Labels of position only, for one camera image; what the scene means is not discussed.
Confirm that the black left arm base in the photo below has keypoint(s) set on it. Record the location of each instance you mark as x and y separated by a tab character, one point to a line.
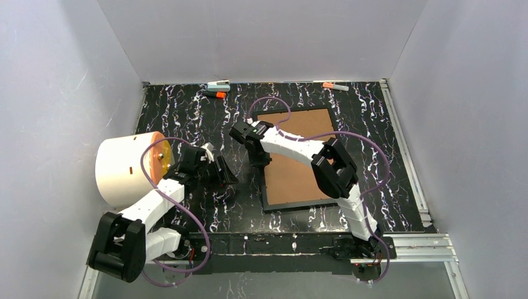
192	248

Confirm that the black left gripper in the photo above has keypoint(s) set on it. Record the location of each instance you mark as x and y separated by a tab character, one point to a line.
216	172

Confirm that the orange white marker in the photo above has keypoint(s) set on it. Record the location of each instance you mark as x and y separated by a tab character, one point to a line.
335	86

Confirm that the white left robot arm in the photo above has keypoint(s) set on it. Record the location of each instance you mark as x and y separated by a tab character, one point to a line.
124	241

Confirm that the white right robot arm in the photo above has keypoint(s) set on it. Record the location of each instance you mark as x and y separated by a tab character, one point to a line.
334	170

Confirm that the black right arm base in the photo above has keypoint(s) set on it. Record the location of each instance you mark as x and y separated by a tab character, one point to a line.
355	248

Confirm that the white cylinder orange lid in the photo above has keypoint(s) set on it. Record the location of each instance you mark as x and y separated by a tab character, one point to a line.
118	172

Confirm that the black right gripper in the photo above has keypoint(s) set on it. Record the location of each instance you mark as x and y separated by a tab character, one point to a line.
261	155

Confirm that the black picture frame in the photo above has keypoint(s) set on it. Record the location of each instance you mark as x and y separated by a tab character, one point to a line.
297	204

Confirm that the aluminium rail frame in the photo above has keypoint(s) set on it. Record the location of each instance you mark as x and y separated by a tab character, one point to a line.
292	266

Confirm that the black orange marker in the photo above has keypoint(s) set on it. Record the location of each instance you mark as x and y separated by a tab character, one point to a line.
214	94

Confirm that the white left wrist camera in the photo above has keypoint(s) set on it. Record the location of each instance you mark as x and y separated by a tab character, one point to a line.
208	147

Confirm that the brown backing board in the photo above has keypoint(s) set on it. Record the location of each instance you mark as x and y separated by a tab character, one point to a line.
297	177

